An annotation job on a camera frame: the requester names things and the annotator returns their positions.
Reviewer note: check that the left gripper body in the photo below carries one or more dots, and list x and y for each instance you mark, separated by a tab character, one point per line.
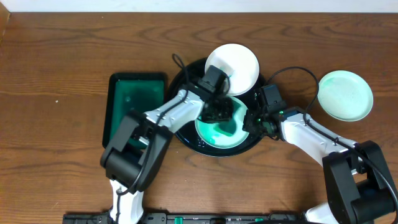
216	109

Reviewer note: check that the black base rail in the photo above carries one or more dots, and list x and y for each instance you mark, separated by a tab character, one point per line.
163	218

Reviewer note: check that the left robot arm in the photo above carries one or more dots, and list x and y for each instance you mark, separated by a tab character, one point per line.
134	154

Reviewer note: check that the black rectangular water tray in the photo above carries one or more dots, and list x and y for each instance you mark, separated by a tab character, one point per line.
140	91

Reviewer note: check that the round black tray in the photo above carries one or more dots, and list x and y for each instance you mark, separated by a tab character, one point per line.
188	134

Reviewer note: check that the mint green plate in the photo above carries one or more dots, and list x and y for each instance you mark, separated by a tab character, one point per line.
345	96
211	136

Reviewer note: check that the white plate with green stain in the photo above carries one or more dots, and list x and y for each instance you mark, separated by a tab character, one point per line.
239	63

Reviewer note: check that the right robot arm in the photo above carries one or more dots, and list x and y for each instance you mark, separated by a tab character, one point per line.
359	186

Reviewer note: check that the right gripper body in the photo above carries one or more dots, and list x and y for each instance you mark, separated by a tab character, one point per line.
255	123

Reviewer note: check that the yellow green sponge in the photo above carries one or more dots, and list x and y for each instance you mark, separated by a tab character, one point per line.
227	128

